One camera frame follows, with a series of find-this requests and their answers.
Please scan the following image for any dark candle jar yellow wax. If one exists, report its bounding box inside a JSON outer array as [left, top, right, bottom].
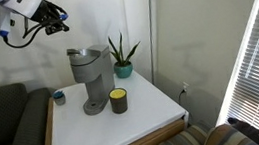
[[108, 86, 131, 115]]

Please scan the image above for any grey coffee maker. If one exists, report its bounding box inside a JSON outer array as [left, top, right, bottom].
[[66, 43, 120, 118]]

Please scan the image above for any wall outlet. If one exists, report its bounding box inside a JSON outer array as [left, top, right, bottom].
[[181, 81, 191, 94]]

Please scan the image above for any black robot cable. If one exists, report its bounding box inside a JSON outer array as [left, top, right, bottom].
[[1, 20, 50, 52]]

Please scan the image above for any snake plant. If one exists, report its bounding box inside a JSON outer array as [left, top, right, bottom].
[[106, 29, 144, 69]]

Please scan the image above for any striped armchair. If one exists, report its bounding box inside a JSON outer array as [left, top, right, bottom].
[[123, 115, 259, 145]]

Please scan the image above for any grey coffee maker lid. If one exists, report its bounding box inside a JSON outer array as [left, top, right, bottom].
[[66, 44, 102, 67]]

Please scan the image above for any teal plant pot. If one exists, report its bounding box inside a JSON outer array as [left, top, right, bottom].
[[112, 60, 135, 80]]

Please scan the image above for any small grey pot blue succulent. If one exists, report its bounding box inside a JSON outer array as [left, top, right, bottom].
[[51, 89, 67, 107]]

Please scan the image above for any metal pole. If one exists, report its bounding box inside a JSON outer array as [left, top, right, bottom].
[[140, 0, 164, 84]]

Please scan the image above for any black bag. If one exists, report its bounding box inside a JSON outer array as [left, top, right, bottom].
[[226, 113, 259, 145]]

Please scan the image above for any black power cord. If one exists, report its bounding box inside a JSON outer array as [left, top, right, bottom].
[[176, 88, 189, 107]]

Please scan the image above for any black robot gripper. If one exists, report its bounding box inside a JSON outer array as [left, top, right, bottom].
[[29, 0, 72, 38]]

